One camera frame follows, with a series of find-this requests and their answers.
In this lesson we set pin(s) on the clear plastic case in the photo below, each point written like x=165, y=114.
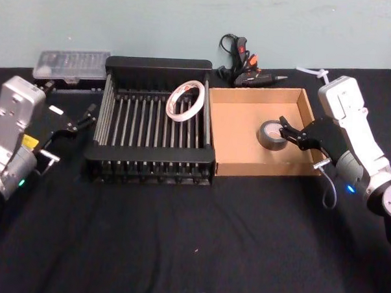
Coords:
x=72, y=63

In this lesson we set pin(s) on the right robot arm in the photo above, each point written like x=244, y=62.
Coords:
x=350, y=104

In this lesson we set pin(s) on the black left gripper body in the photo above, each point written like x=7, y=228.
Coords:
x=55, y=121

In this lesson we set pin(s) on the black rack with steel bars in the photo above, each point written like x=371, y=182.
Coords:
x=150, y=151

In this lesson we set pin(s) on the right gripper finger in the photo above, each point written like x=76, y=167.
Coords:
x=289, y=125
x=291, y=137

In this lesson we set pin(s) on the shallow brown cardboard tray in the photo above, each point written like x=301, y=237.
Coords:
x=237, y=145

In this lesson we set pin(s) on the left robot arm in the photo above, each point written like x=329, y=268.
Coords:
x=15, y=112

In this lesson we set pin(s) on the roll of white tape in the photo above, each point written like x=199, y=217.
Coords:
x=184, y=102

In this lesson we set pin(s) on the roll of silver tape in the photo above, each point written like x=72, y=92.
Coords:
x=270, y=137

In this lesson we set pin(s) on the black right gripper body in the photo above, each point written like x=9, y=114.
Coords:
x=322, y=136

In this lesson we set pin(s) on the plain pale wall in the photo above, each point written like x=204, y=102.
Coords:
x=155, y=18

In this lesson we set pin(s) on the black table cloth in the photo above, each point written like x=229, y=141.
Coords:
x=191, y=243

